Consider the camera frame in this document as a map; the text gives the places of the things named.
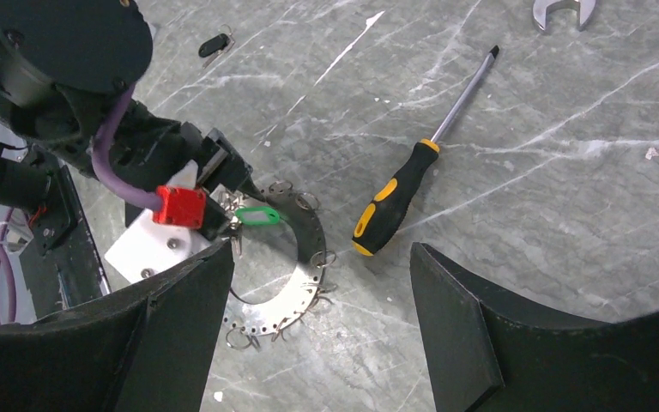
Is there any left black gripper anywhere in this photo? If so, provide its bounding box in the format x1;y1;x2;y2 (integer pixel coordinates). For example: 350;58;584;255
124;122;257;240

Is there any green key tag with keys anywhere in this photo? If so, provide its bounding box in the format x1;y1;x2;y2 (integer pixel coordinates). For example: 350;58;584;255
228;206;281;226

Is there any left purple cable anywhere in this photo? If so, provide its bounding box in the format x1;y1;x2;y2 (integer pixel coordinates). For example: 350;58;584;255
0;85;163;326

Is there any metal disc with keyrings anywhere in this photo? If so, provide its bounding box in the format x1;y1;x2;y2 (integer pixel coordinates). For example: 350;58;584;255
215;180;336;350

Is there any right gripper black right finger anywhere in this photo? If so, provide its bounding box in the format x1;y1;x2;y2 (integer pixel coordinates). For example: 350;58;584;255
409;243;659;411

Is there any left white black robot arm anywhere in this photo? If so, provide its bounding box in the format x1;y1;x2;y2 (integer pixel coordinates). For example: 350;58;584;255
0;1;258;239

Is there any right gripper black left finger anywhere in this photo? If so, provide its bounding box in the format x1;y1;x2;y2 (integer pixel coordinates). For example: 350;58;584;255
0;241;234;411

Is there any yellow black screwdriver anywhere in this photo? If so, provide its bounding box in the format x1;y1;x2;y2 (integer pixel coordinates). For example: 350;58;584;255
352;45;500;257

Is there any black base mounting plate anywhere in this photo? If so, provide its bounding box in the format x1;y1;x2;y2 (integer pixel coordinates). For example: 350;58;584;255
20;149;112;318

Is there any silver open-end wrench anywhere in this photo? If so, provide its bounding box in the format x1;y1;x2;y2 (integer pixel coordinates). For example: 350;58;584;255
531;0;598;35

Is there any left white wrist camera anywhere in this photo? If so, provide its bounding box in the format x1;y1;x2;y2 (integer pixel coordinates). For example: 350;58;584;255
103;159;222;286

